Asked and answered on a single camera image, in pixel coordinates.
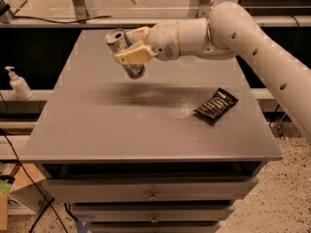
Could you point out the blue silver redbull can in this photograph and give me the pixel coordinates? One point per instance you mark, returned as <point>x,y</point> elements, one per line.
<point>117,40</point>

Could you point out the grey drawer cabinet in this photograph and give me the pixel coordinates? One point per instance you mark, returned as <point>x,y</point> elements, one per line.
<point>100,124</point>

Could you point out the white pump sanitizer bottle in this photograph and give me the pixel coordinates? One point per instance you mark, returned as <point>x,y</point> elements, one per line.
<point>18,84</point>

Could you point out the black snack packet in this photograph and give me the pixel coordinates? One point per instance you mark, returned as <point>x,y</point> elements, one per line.
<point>216,106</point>

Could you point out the grey metal bracket right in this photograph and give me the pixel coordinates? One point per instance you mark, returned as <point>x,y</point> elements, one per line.
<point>204,4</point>

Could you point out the grey metal bracket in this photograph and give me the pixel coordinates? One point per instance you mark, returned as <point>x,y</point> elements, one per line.
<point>80,9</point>
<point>204,4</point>

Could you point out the grey metal bracket left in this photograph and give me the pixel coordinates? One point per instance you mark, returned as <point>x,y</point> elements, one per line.
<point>80,9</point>

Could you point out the middle grey drawer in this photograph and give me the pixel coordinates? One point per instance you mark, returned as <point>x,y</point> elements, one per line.
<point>152,212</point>

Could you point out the grey drawer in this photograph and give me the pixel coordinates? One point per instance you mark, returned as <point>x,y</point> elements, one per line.
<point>161,227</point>
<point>149,190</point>
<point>152,212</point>

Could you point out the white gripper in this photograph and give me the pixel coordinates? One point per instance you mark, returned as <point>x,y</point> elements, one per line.
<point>163,40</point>

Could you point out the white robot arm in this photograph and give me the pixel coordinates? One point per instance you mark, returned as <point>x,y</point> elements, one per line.
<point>228,31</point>

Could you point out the green object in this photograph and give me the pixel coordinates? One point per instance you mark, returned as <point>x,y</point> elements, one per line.
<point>6,183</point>

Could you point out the cardboard box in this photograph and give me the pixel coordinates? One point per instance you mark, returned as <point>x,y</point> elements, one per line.
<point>26,197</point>

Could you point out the top grey drawer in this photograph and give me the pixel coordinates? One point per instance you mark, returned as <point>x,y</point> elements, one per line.
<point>149,190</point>

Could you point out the bottom grey drawer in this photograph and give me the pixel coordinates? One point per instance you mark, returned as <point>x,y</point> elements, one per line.
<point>161,227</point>

